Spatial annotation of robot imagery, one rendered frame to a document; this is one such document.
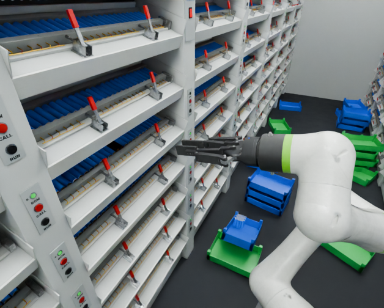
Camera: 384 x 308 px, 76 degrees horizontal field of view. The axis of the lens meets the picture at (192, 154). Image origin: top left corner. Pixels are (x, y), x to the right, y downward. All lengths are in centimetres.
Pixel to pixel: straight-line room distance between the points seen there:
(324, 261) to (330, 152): 140
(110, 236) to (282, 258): 62
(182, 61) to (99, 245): 70
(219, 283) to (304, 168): 118
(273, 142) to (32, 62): 52
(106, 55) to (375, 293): 181
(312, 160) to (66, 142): 56
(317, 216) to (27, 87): 60
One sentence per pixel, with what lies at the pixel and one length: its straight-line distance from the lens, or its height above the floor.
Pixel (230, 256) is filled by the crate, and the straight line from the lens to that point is 174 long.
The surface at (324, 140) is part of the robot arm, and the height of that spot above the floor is 117.
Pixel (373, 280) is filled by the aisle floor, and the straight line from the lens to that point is 196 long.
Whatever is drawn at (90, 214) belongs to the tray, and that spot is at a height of 91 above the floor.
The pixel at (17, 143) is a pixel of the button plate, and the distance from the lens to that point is 56.
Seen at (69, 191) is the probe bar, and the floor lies 97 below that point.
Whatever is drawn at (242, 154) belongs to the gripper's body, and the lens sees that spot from 61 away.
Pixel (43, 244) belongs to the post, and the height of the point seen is 95.
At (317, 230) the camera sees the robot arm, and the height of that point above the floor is 104.
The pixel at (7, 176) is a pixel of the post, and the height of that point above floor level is 114.
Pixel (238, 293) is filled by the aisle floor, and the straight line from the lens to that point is 163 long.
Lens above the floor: 142
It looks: 33 degrees down
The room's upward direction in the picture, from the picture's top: straight up
